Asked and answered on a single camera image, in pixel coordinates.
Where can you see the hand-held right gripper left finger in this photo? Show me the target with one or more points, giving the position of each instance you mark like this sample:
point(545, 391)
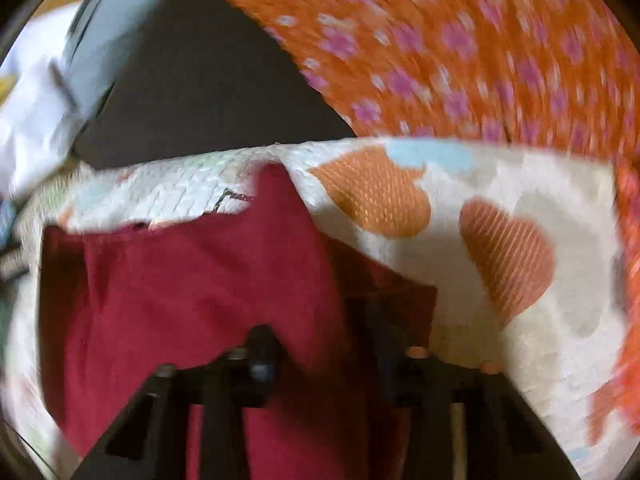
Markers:
point(261, 360)

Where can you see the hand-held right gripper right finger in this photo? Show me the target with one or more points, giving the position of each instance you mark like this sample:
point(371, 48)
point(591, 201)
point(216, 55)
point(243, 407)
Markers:
point(382, 345)

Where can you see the dark red small garment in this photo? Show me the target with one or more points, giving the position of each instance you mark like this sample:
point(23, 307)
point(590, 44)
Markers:
point(190, 285)

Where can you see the white heart print blanket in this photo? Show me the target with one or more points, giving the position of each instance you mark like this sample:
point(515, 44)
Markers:
point(500, 240)

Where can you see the dark grey pillow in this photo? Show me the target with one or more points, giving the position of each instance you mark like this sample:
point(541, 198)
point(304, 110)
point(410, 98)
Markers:
point(200, 90)

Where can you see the orange floral bedsheet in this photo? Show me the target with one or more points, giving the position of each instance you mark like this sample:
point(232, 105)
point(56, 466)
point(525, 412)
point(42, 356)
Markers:
point(450, 45)

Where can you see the white cloth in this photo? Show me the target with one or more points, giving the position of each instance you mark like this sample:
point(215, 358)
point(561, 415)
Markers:
point(32, 110)

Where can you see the light blue cloth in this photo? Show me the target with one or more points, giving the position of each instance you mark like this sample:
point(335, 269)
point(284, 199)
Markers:
point(120, 30)

